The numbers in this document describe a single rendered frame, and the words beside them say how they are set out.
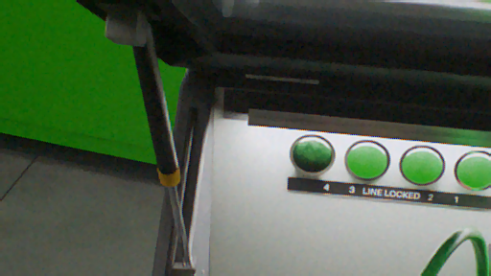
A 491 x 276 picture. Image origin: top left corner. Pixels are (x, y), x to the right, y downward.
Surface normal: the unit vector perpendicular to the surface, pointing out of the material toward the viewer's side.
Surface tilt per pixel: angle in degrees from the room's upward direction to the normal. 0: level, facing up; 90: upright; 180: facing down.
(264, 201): 90
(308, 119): 90
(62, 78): 90
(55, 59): 90
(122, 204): 0
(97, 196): 0
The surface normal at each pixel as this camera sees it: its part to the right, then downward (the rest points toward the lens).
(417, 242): -0.07, 0.48
